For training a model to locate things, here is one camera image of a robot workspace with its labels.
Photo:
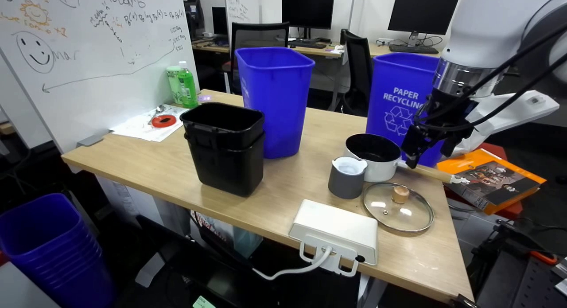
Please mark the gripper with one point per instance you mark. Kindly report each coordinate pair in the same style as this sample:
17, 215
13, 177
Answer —
447, 111

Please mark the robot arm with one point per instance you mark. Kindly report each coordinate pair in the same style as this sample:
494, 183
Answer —
487, 29

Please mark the glass lid with wooden knob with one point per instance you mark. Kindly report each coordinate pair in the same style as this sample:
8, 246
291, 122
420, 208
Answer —
394, 212

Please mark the grey mug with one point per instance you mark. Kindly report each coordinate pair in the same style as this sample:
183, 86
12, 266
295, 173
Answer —
345, 186

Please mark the blue paper recycling bin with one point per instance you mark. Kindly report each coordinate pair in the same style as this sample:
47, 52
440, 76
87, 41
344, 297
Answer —
394, 99

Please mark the orange cardboard box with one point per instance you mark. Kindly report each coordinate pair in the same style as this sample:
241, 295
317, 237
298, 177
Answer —
491, 179

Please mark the black keyboard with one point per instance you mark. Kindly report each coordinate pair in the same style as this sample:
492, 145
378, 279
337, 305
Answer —
308, 44
412, 48

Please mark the white box device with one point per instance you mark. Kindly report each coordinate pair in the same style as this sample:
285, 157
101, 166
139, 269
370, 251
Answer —
332, 230

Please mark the plain blue bin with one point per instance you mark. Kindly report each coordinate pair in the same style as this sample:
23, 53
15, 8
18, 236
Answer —
277, 108

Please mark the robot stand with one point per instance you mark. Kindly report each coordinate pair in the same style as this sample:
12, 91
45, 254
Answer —
522, 286

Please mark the stack of black bins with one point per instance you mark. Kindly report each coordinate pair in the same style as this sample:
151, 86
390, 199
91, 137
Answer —
228, 161

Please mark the black mesh office chair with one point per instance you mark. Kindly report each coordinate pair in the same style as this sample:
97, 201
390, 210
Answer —
259, 35

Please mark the small whiteboard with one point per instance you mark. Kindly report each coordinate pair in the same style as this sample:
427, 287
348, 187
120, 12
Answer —
242, 11

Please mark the small black monitor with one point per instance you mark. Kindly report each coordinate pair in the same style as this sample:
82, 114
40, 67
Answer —
219, 20

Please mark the green liquid bottle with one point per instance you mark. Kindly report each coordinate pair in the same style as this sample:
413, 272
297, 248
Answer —
188, 88

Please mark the silver metal tool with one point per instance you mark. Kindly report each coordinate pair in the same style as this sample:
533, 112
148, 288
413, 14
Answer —
157, 111

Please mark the red tape roll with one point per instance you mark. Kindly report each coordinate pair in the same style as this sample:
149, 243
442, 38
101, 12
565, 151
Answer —
156, 121

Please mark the white paper sheets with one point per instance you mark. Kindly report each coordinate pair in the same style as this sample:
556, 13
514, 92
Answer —
133, 128

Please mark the large whiteboard with drawings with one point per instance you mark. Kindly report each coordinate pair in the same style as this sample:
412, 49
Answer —
97, 55

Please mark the stack of blue bins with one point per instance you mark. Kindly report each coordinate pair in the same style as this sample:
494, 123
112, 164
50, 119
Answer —
48, 250

